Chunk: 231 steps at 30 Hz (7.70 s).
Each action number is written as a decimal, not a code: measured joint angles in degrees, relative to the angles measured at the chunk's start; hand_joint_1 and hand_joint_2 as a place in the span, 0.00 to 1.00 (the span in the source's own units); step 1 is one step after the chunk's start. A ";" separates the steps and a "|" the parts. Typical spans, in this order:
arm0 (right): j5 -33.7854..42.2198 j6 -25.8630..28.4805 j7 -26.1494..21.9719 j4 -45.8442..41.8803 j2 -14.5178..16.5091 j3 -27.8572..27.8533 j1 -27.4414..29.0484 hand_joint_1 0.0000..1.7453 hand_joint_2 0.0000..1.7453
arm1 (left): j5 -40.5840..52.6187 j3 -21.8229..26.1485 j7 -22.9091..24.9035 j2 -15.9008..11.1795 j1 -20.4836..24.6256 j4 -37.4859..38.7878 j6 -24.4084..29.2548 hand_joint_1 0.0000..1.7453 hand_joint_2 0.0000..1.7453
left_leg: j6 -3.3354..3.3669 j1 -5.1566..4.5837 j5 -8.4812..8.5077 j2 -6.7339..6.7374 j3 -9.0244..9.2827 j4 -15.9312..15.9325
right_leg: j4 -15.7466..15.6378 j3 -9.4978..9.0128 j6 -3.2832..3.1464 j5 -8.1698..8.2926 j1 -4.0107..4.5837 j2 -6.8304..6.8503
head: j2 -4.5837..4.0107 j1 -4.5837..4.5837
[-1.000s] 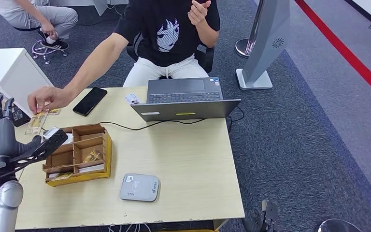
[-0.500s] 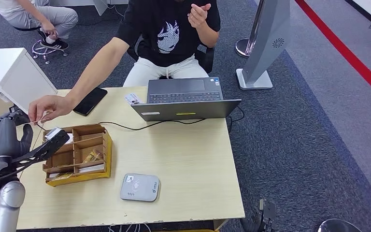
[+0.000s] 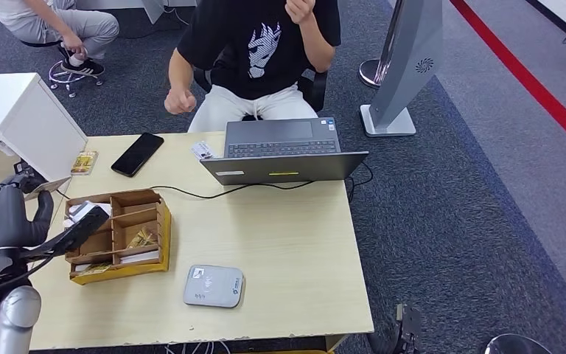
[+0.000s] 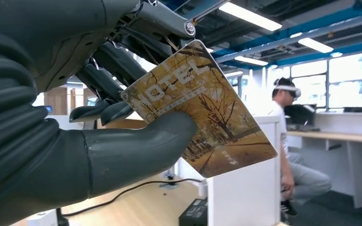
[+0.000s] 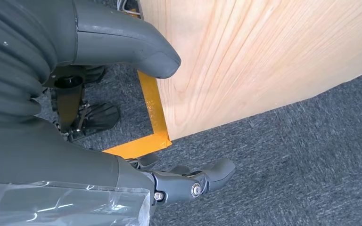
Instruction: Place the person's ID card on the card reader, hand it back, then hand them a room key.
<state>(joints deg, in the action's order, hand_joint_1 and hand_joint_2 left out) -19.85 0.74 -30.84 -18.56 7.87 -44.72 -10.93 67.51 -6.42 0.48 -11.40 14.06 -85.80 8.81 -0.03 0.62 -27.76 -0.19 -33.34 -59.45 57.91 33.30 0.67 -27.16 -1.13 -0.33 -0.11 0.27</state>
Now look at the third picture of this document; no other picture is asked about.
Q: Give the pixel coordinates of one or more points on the grey standing kiosk panel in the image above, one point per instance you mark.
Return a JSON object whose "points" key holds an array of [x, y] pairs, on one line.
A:
{"points": [[405, 73]]}

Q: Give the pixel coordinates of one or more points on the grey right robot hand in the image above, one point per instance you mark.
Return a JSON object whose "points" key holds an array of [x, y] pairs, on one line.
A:
{"points": [[400, 332]]}

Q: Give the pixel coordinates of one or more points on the person's left hand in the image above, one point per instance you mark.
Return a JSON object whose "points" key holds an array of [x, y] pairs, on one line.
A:
{"points": [[300, 10]]}

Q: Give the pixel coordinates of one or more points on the chrome stanchion post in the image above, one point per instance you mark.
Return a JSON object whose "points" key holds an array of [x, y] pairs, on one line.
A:
{"points": [[371, 73]]}

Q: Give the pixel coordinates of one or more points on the black office chair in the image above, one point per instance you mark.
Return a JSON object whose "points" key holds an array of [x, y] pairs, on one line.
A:
{"points": [[315, 90]]}

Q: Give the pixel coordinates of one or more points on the person's right hand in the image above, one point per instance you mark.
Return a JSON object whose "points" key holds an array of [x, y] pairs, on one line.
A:
{"points": [[180, 101]]}

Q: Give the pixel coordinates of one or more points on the grey laptop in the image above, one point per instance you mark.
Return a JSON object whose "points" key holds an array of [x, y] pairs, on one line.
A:
{"points": [[283, 168]]}

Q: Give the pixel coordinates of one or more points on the person's left forearm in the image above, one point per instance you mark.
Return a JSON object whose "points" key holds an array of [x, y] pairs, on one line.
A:
{"points": [[319, 46]]}

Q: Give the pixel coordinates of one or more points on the gold patterned key card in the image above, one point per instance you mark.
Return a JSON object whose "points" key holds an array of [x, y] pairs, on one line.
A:
{"points": [[84, 163], [95, 269], [142, 238]]}

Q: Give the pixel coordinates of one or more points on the white card stack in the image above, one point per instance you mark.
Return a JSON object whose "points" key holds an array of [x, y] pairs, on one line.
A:
{"points": [[82, 210], [139, 257]]}

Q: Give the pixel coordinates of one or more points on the person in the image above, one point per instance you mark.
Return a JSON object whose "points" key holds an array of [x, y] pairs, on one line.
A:
{"points": [[263, 49], [43, 19]]}

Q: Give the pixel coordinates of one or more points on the grey card reader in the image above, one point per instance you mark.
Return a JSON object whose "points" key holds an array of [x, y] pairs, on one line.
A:
{"points": [[213, 287]]}

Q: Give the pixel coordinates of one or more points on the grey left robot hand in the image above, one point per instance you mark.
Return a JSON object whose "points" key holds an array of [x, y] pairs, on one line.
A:
{"points": [[0, 217]]}

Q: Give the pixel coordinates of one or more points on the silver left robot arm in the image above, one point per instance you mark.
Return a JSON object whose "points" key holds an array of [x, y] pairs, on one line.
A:
{"points": [[14, 312]]}

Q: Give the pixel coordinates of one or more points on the black smartphone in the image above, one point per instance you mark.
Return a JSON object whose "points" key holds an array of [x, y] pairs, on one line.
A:
{"points": [[137, 154]]}

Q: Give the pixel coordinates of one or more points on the white ID card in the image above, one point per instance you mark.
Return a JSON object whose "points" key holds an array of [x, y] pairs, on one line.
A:
{"points": [[201, 150]]}

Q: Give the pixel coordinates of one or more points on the black power adapter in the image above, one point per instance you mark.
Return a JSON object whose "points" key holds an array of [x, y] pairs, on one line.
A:
{"points": [[22, 168]]}

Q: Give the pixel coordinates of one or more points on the pale card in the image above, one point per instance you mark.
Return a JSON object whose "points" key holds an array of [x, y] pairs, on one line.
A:
{"points": [[48, 188]]}

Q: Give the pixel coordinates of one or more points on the cardboard card organizer box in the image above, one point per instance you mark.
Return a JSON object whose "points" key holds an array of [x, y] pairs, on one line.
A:
{"points": [[164, 229]]}

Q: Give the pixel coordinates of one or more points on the white table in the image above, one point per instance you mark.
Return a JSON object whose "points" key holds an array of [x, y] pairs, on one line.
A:
{"points": [[153, 12]]}

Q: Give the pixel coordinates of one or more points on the chrome base stool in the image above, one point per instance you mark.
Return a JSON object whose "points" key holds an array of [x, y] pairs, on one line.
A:
{"points": [[68, 78]]}

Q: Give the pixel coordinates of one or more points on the person's right forearm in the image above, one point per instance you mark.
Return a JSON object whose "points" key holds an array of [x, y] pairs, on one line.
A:
{"points": [[180, 71]]}

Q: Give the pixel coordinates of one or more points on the white box cabinet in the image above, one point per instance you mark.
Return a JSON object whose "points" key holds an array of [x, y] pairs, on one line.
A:
{"points": [[39, 127]]}

